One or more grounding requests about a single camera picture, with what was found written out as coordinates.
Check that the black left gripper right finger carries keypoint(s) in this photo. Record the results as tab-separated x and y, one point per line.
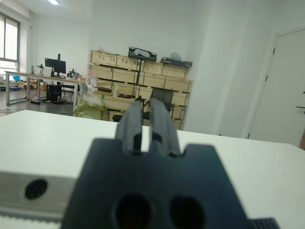
162	128

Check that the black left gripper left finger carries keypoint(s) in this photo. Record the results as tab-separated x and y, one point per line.
129	128

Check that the wooden crate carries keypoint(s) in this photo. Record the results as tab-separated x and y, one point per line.
181	99
174	71
177	84
152	68
116	102
103	58
152	80
127	62
144	91
103	72
125	76

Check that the black office chair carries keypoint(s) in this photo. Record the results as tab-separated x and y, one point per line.
162	96

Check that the yellow-green bag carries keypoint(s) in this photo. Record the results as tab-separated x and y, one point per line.
88	109

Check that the white plastic bag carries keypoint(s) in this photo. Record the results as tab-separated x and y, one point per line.
89	91

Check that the pink package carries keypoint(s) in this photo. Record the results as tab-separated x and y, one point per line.
91	77

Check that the black flat tray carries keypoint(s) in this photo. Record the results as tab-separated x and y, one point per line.
176	62

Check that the black folding chair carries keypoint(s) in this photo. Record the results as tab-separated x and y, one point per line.
68	89

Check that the clear plastic bag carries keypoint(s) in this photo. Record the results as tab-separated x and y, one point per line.
175	56

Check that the black desk device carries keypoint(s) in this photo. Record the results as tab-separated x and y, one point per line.
72	74

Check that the black computer tower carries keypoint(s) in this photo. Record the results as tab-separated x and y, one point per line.
53	93

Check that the black computer monitor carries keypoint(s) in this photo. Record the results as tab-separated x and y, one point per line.
54	64

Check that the small desk tripod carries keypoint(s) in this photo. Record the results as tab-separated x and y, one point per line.
41	69

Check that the white office desk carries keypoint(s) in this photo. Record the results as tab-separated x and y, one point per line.
8	95

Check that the white door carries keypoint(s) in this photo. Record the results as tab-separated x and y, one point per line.
281	83

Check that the ceiling light panel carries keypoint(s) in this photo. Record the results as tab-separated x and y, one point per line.
53	2

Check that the window with dark frame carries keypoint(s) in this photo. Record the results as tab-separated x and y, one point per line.
10	40

